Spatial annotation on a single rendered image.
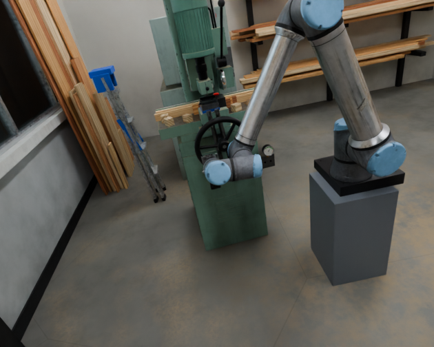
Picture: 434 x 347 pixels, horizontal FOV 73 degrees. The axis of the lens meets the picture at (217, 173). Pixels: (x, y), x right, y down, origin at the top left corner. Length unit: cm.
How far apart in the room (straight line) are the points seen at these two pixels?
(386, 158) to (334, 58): 44
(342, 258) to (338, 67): 98
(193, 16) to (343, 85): 82
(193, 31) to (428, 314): 175
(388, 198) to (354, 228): 21
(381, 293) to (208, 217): 102
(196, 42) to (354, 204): 108
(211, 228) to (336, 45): 131
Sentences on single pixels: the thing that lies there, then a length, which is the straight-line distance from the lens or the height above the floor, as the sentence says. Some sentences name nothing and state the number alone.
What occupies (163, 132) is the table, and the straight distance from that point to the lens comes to 160.
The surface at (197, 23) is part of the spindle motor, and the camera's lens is 161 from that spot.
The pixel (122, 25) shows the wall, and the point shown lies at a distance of 404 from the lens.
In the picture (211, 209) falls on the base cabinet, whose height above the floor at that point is 32.
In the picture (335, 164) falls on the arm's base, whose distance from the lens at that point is 151.
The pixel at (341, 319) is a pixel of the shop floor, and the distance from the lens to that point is 171.
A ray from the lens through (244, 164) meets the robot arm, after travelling 110.
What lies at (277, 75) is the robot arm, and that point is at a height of 115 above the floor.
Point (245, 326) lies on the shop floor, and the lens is 168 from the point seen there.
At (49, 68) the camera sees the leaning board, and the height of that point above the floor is 121.
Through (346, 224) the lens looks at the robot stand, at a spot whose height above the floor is 41.
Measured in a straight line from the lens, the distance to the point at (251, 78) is 366.
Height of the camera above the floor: 140
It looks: 29 degrees down
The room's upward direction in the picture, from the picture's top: 11 degrees counter-clockwise
